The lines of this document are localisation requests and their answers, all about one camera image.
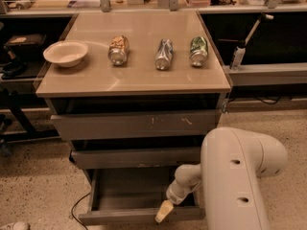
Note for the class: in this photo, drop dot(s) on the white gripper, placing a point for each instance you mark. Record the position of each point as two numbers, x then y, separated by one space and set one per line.
173 196

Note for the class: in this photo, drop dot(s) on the grey drawer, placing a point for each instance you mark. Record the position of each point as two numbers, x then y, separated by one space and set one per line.
127 195
135 158
135 124

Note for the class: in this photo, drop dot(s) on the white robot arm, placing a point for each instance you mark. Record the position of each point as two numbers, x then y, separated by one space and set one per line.
232 160

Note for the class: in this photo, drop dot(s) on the grey drawer cabinet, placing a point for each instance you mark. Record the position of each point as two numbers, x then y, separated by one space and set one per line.
96 86

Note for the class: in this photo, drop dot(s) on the white object at floor corner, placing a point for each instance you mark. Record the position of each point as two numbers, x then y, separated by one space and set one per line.
19 225

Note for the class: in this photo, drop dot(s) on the silver blue can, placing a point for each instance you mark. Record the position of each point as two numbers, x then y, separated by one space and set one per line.
164 54

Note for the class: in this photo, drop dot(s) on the green can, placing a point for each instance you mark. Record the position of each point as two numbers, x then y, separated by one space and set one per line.
198 51

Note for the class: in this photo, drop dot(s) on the brown patterned can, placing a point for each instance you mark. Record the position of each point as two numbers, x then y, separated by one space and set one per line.
118 50

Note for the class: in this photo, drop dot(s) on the white bottle with rod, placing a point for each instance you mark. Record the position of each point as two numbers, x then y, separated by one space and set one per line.
240 50

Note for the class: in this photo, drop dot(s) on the white bowl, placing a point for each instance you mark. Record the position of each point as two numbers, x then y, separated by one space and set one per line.
67 53

